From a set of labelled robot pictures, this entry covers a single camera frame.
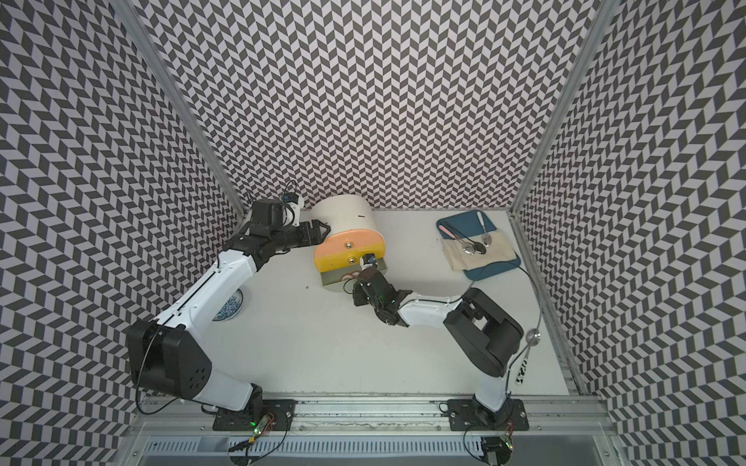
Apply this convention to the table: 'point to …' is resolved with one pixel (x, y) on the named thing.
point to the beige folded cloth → (500, 249)
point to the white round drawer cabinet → (342, 213)
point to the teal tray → (465, 224)
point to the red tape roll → (350, 276)
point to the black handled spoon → (479, 248)
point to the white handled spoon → (486, 238)
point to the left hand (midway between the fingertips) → (320, 232)
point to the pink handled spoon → (467, 249)
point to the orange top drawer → (347, 241)
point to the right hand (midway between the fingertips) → (359, 287)
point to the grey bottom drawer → (341, 275)
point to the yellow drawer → (347, 258)
